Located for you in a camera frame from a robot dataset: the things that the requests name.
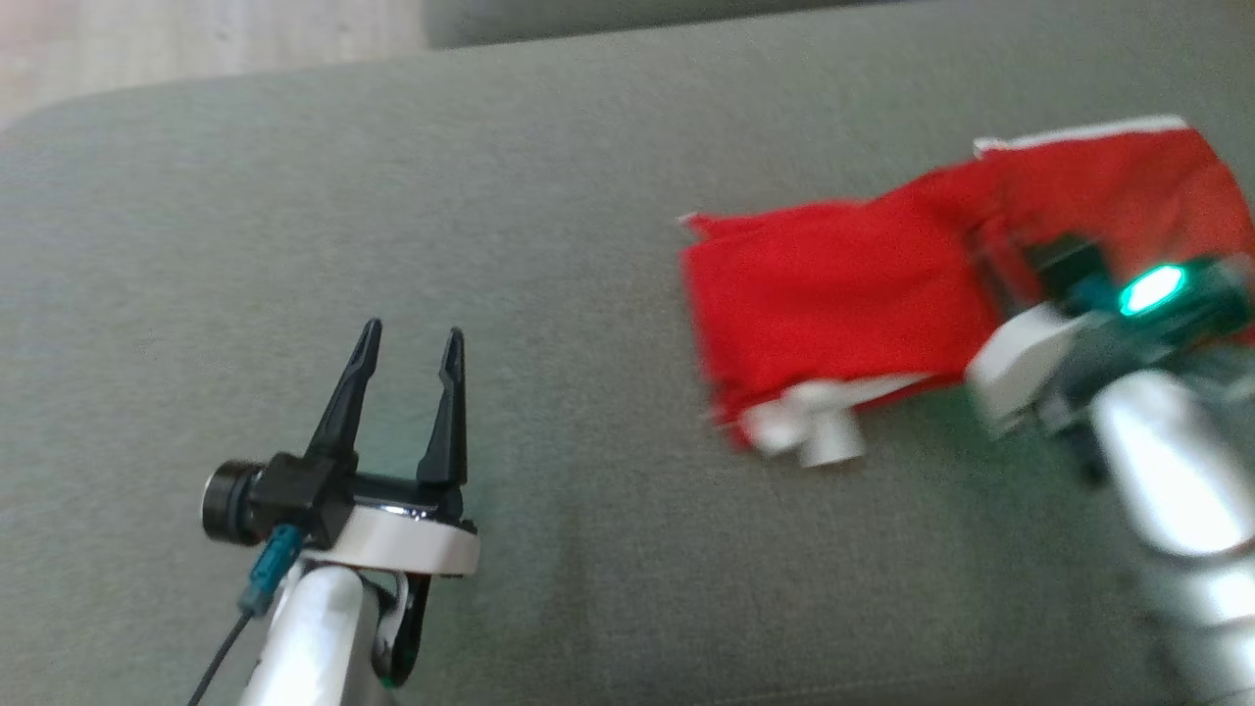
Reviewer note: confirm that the red basketball jersey number 23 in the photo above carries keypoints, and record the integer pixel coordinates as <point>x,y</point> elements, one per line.
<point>833,294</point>

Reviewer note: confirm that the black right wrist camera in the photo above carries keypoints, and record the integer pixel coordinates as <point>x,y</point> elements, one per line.
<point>1069,265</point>

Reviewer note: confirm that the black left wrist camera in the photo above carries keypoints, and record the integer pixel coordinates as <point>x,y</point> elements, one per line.
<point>275,495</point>

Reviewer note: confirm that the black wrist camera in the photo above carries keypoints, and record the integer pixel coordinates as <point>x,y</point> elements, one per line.
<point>1069,265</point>
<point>275,495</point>

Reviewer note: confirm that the small grey sofa cushion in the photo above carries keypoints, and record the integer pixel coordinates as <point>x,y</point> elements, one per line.
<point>608,20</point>

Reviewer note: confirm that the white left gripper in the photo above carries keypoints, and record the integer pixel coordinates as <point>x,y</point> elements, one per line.
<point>412,539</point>

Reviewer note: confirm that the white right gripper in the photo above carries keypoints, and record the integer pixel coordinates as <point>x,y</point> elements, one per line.
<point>1039,363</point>

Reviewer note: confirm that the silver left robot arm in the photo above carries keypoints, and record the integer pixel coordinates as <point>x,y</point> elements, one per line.
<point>314,637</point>

